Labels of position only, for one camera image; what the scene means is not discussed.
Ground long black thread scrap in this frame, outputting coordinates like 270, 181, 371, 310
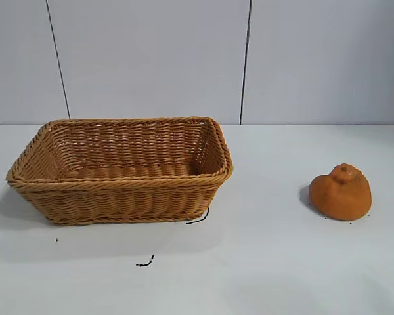
186, 207, 210, 226

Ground bumpy orange fruit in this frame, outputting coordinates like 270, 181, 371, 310
308, 164, 372, 221

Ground brown woven wicker basket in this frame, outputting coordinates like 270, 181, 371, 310
5, 115, 235, 226

